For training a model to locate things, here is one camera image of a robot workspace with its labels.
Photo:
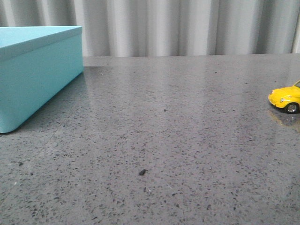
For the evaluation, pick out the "small black debris chip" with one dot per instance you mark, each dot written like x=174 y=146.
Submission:
x=142 y=172

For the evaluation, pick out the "light blue storage box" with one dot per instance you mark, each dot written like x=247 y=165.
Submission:
x=36 y=62

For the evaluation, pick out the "yellow toy beetle car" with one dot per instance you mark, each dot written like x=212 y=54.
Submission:
x=287 y=98

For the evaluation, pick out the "grey pleated curtain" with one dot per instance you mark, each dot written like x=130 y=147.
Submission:
x=127 y=28

